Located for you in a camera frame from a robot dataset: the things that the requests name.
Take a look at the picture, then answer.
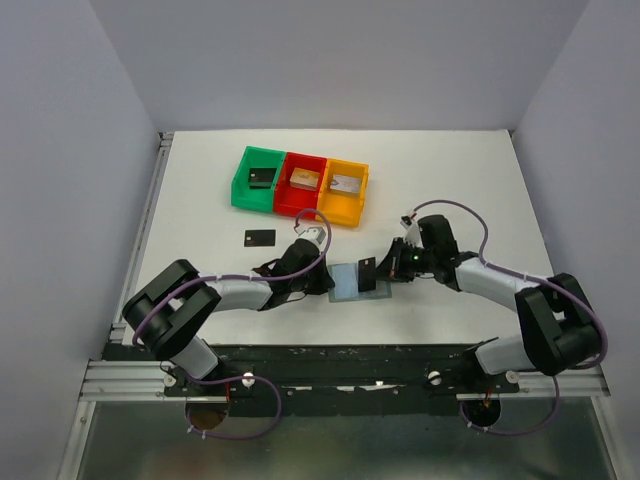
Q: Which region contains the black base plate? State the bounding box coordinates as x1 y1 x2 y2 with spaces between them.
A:
102 343 539 419

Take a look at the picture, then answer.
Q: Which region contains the purple cable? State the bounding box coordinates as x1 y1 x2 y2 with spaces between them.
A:
132 209 334 441
404 199 611 437

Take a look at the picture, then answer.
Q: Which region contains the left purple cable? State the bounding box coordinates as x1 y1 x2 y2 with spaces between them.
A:
132 209 334 441

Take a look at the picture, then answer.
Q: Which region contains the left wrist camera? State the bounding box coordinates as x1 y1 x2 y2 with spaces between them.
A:
294 226 327 248

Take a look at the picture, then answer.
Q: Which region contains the black card stack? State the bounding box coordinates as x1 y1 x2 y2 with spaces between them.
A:
248 167 277 189

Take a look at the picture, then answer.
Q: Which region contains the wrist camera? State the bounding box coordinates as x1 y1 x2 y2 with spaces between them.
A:
401 213 422 247
294 226 327 248

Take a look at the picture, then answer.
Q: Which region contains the sage green card holder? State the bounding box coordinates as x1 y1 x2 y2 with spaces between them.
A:
328 263 392 303

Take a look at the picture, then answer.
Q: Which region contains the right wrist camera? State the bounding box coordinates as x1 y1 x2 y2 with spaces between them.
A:
401 213 422 247

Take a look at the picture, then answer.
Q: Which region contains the silver card stack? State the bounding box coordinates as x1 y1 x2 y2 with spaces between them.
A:
329 174 362 196

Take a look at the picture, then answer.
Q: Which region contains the tan card stack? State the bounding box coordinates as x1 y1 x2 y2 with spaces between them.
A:
289 167 320 191

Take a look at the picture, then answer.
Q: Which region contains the aluminium frame rail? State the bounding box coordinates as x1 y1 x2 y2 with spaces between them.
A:
79 132 174 402

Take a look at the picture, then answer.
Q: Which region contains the black credit card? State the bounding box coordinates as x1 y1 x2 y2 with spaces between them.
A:
244 229 276 248

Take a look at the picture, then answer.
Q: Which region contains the green plastic bin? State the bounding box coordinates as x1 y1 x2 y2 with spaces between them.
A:
231 146 285 213

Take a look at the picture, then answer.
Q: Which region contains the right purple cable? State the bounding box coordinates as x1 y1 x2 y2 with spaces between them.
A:
404 199 611 437

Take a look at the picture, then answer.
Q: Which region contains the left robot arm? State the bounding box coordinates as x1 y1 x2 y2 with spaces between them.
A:
122 233 335 380

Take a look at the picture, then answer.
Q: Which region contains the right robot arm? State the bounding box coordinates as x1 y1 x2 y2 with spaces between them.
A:
371 215 602 376

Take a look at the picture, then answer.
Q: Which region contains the red plastic bin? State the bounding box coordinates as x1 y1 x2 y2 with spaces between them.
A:
273 152 327 217

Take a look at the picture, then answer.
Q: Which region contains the yellow plastic bin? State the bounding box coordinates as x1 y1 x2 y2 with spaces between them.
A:
317 158 369 228

